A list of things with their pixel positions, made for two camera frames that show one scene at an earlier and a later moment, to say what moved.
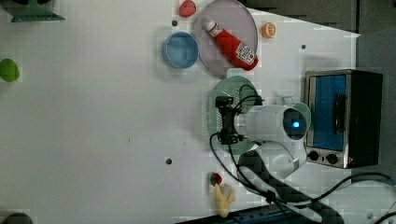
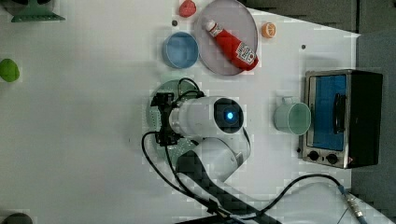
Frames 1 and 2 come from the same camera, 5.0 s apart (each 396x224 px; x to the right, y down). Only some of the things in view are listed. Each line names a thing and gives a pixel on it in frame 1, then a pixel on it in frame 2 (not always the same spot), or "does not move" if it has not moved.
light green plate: x=244 y=93 → x=182 y=89
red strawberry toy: x=188 y=8 does not move
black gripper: x=228 y=135 → x=165 y=136
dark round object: x=17 y=218 does not move
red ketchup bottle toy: x=233 y=49 does not move
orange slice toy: x=268 y=30 does not move
